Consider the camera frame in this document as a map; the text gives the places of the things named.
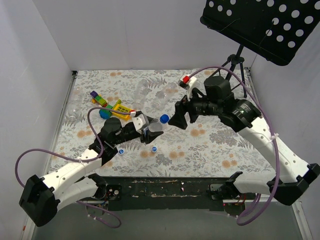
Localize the black music stand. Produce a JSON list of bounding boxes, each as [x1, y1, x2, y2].
[[199, 0, 320, 99]]

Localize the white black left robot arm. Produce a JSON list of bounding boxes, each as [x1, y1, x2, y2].
[[19, 114, 164, 227]]

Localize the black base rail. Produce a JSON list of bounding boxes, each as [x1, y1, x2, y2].
[[85, 176, 246, 215]]

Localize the yellow window toy block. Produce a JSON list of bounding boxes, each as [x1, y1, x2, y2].
[[112, 104, 131, 121]]

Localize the green blue toy blocks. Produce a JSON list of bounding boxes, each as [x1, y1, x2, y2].
[[99, 109, 112, 120]]

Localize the toy block car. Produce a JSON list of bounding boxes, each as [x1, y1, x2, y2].
[[90, 91, 108, 108]]

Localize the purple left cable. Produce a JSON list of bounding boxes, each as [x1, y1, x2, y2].
[[14, 106, 137, 229]]

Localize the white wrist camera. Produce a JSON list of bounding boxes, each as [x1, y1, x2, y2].
[[132, 113, 150, 134], [178, 74, 197, 101]]

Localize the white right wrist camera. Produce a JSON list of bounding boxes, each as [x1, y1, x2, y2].
[[178, 74, 197, 101]]

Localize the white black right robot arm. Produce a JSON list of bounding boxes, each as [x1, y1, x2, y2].
[[168, 75, 320, 206]]

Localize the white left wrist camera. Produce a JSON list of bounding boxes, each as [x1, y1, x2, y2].
[[132, 113, 150, 134]]

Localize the clear bottle blue label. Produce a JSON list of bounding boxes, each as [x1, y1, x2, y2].
[[143, 121, 163, 136]]

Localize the blue white bottle cap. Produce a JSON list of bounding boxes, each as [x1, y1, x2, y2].
[[151, 146, 158, 153], [118, 149, 125, 156]]

